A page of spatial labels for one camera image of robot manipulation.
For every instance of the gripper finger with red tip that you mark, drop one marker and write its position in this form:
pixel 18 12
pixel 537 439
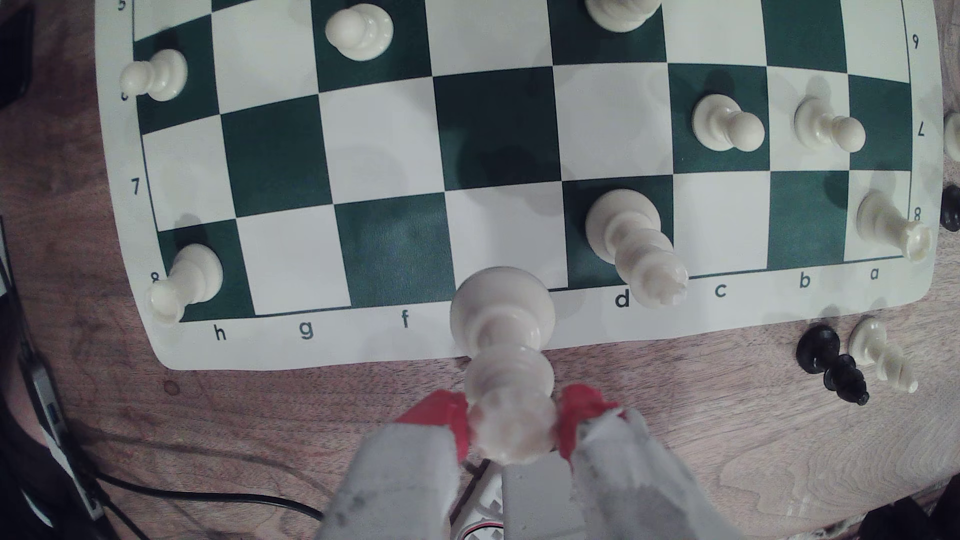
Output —
pixel 397 480
pixel 637 487

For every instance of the white chess king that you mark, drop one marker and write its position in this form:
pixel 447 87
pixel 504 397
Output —
pixel 504 352

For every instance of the black chess pawn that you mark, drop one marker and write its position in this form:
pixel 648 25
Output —
pixel 829 364

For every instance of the white chess queen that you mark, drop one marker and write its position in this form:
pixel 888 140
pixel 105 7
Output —
pixel 634 240

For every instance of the white chess bishop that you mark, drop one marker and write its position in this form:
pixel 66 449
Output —
pixel 879 352

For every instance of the green white chess mat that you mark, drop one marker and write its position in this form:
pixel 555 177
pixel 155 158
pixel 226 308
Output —
pixel 495 127

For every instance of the white chess rook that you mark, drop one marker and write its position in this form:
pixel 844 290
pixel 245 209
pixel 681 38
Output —
pixel 889 221

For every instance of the white chess pawn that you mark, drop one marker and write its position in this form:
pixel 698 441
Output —
pixel 825 126
pixel 157 75
pixel 360 30
pixel 726 124

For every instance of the black chess piece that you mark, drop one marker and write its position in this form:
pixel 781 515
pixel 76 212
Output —
pixel 952 208

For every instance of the tall white chess piece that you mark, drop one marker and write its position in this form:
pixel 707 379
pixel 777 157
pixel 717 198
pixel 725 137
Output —
pixel 622 11

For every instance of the white pawn at h8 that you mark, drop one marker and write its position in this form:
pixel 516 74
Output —
pixel 187 279

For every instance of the black device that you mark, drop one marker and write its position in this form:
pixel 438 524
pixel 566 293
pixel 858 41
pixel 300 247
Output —
pixel 13 52

